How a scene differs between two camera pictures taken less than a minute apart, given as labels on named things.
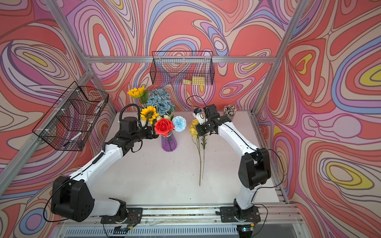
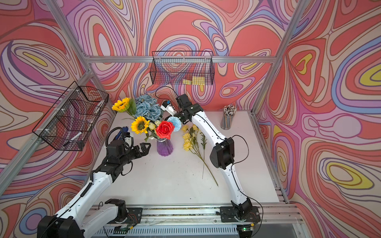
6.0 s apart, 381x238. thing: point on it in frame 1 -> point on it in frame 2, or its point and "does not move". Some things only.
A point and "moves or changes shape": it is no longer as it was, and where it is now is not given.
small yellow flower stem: [204, 144] does not move
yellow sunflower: [141, 92] -> [121, 105]
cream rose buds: [166, 116] -> [152, 126]
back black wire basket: [182, 68] does not move
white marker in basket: [77, 135] does not move
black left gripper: [149, 135] -> [144, 152]
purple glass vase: [168, 144] moves or changes shape
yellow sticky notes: [195, 81] does not move
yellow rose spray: [193, 129] moves or changes shape
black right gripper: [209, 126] -> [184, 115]
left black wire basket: [67, 126] does not move
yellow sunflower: [150, 112] moves or changes shape
